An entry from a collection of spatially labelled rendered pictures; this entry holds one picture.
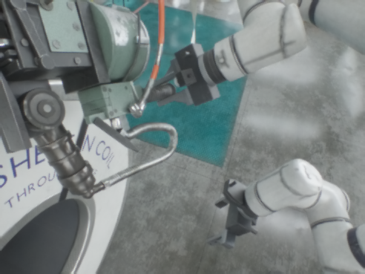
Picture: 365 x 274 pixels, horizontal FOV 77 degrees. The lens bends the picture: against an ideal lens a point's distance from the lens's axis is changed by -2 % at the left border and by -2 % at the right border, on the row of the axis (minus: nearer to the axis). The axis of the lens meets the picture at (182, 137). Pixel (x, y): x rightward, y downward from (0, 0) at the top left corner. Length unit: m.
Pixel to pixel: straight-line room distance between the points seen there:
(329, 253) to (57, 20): 0.65
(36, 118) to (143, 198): 1.47
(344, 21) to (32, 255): 1.25
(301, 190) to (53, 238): 0.96
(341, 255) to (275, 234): 1.29
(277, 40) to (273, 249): 1.53
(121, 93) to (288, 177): 0.39
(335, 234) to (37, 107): 0.61
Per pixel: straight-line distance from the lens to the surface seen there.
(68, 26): 0.41
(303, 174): 0.57
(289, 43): 0.48
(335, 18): 0.54
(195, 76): 0.54
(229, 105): 2.52
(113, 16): 0.45
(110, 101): 0.43
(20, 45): 0.36
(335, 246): 0.62
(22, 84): 0.41
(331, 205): 0.65
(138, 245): 1.68
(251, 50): 0.48
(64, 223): 1.12
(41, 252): 1.20
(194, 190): 1.84
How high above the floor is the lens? 1.61
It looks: 49 degrees down
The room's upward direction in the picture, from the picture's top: 8 degrees clockwise
